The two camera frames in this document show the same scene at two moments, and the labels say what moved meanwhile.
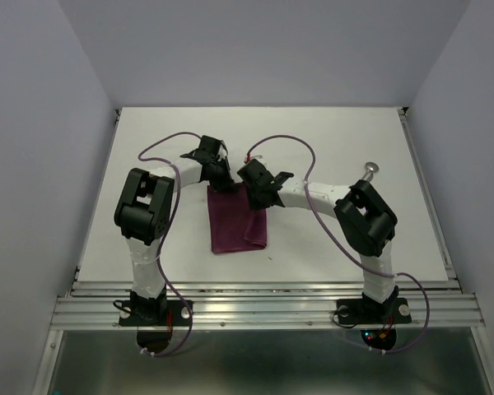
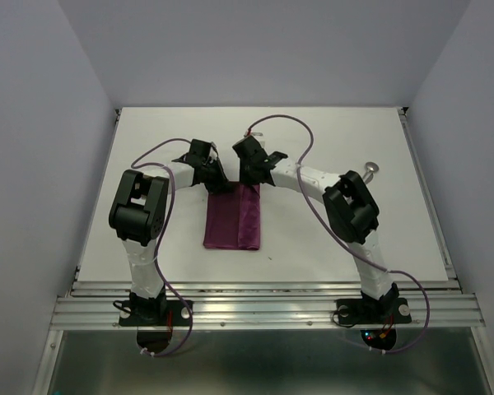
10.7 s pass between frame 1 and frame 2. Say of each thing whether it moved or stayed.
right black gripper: moved
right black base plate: stayed
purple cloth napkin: moved
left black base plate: stayed
